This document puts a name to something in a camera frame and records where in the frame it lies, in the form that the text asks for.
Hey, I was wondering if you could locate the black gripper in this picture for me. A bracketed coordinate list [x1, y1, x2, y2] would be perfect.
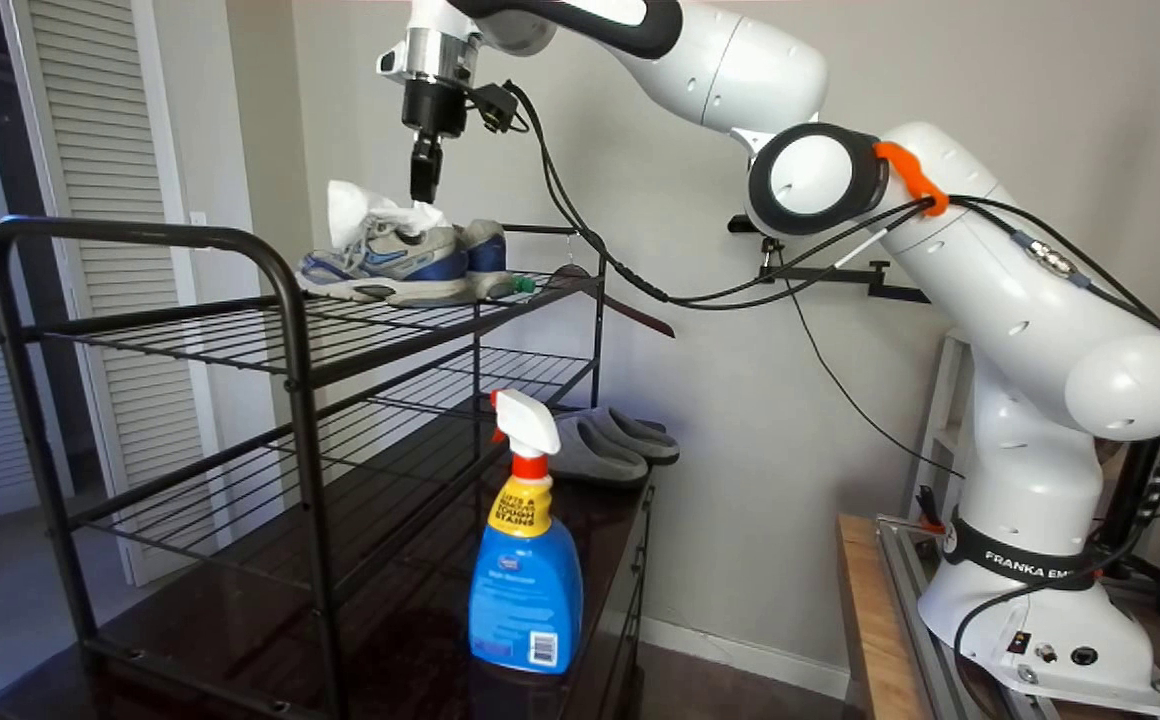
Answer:
[395, 75, 477, 203]

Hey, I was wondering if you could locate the white paper napkin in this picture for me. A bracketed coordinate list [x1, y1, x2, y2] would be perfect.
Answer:
[325, 177, 455, 261]

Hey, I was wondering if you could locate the black metal shoe rack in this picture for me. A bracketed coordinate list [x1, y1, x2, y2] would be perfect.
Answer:
[0, 216, 612, 720]

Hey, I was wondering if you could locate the brown wooden hanger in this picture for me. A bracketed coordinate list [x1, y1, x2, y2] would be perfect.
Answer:
[549, 261, 678, 342]

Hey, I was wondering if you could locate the grey felt slipper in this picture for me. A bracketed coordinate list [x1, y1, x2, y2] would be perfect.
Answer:
[543, 407, 652, 487]
[593, 404, 682, 469]

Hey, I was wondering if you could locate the blue spray cleaner bottle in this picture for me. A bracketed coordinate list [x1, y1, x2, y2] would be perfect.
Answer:
[462, 389, 586, 680]

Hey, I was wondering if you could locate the white upright panel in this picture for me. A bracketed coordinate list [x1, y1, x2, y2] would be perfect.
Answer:
[902, 330, 995, 537]

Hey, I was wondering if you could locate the orange black clamp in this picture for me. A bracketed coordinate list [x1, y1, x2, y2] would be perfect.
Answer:
[911, 479, 951, 540]

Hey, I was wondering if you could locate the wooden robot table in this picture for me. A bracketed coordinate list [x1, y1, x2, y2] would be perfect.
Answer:
[831, 513, 1160, 720]

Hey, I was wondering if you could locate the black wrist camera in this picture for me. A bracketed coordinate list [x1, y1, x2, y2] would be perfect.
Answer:
[462, 82, 531, 137]

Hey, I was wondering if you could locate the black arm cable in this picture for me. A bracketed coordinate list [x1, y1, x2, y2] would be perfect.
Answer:
[494, 75, 1160, 351]

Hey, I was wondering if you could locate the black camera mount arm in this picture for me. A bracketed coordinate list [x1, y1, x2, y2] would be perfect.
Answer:
[725, 214, 936, 308]

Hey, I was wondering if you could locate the orange cable clip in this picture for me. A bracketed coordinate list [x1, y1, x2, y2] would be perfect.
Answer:
[871, 137, 954, 219]

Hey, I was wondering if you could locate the thin black hanging cable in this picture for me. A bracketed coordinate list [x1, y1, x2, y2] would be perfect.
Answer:
[783, 275, 970, 483]

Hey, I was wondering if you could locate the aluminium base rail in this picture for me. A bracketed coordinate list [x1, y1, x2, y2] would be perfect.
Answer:
[871, 513, 1065, 720]

